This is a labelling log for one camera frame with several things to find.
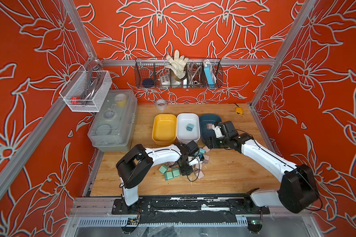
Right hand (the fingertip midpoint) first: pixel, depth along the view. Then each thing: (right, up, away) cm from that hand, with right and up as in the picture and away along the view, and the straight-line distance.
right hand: (207, 142), depth 84 cm
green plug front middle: (-18, -17, -3) cm, 25 cm away
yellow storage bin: (-27, +6, +22) cm, 36 cm away
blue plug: (-8, +8, +20) cm, 23 cm away
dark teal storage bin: (+4, +11, +23) cm, 26 cm away
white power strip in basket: (-25, +39, +10) cm, 47 cm away
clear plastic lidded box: (-56, +8, +2) cm, 57 cm away
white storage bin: (-13, +12, +25) cm, 31 cm away
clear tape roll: (-31, +25, +34) cm, 52 cm away
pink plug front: (-5, -18, -2) cm, 19 cm away
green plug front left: (-22, -19, -2) cm, 29 cm away
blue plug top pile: (-2, -7, +6) cm, 9 cm away
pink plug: (0, -4, +1) cm, 4 cm away
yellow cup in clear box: (-54, +24, +11) cm, 60 cm away
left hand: (-11, -16, +2) cm, 20 cm away
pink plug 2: (+1, -10, +4) cm, 11 cm away
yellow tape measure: (+31, +20, +30) cm, 48 cm away
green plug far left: (-26, -16, +1) cm, 31 cm away
